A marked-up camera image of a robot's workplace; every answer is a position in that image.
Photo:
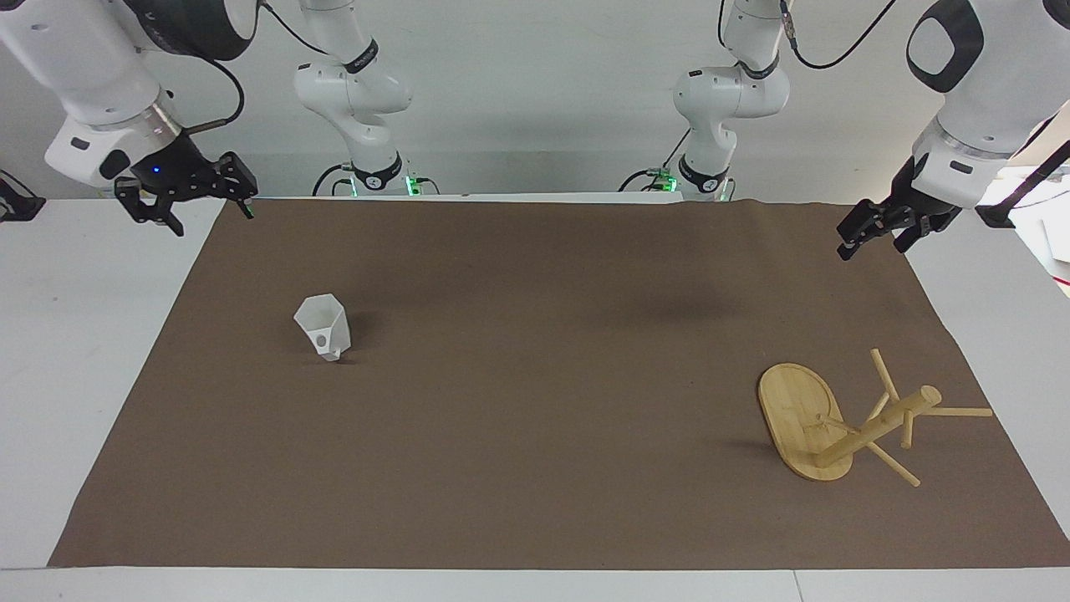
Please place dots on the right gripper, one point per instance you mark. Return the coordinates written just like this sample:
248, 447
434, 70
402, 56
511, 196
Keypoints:
171, 171

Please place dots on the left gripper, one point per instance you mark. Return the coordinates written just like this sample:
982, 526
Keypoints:
915, 205

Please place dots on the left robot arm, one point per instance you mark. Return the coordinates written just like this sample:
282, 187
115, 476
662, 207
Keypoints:
995, 84

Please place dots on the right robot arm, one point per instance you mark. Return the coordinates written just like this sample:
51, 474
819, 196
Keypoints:
92, 75

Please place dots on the white faceted cup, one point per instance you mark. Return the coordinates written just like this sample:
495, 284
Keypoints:
324, 324

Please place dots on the wooden cup rack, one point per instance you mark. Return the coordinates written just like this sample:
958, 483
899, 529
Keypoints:
798, 426

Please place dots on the black stand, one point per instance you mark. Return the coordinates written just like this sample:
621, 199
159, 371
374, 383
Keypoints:
17, 205
1032, 182

